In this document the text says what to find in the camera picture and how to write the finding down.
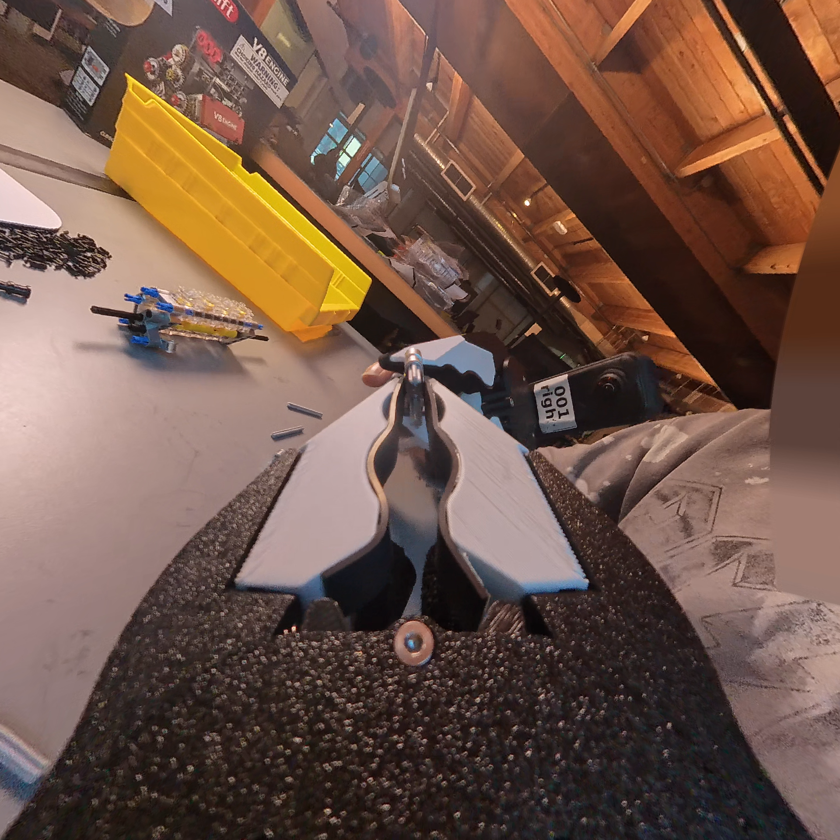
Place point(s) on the toy engine model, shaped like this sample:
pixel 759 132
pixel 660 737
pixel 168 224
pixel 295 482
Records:
pixel 190 319

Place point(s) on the grey desk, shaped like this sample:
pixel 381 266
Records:
pixel 131 499

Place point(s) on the grey toy axle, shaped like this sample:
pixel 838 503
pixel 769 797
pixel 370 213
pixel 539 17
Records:
pixel 289 432

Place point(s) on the metal air duct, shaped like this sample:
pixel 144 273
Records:
pixel 508 239

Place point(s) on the heap of clear plastic bags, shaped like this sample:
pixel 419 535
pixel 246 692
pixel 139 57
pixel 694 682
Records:
pixel 426 262

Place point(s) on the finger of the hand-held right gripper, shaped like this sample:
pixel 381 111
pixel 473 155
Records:
pixel 453 354

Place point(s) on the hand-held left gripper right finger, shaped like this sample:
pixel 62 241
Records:
pixel 512 518

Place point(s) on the person's right forearm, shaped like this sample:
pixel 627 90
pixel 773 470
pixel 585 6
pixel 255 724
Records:
pixel 656 453

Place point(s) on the round wooden stand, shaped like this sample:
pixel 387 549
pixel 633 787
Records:
pixel 121 10

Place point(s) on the thin grey toy beam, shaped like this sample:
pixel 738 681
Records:
pixel 414 387

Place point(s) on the toy set box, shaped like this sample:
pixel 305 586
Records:
pixel 197 65

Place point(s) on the black toy pin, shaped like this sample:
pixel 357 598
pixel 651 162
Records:
pixel 16 290

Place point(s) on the pile of black toy pins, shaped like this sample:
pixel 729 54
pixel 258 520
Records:
pixel 59 249

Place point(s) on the yellow plastic bin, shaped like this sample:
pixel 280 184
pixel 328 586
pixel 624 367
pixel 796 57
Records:
pixel 216 216

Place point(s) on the clear toy axle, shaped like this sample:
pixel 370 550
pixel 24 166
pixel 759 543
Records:
pixel 305 411

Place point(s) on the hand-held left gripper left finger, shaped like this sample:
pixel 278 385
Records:
pixel 321 512

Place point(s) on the white rounded board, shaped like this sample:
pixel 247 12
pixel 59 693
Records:
pixel 23 203

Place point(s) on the person's right hand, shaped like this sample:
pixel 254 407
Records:
pixel 375 376

